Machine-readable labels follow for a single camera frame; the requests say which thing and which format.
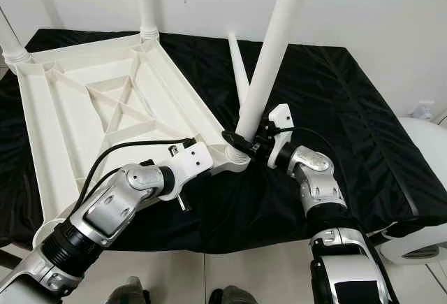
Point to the black metal table leg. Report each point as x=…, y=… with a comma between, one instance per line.
x=380, y=235

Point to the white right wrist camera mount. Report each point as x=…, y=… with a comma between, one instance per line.
x=281, y=115

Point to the robot left leg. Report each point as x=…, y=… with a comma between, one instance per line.
x=129, y=295

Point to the white plastic table leg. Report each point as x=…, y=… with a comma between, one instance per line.
x=148, y=3
x=237, y=66
x=14, y=49
x=272, y=45

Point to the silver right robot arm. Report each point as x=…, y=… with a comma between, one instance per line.
x=318, y=178

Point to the robot leg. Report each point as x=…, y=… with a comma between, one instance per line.
x=232, y=296
x=129, y=295

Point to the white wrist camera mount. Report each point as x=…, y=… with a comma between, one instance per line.
x=281, y=115
x=192, y=157

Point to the robot right leg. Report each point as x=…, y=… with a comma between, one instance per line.
x=232, y=296

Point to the black tablecloth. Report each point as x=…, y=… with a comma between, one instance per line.
x=356, y=122

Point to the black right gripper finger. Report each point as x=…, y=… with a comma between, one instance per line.
x=235, y=140

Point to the white wall socket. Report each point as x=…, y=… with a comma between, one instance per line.
x=423, y=110

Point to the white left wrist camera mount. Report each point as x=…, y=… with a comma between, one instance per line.
x=192, y=157

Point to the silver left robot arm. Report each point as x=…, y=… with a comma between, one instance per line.
x=119, y=206

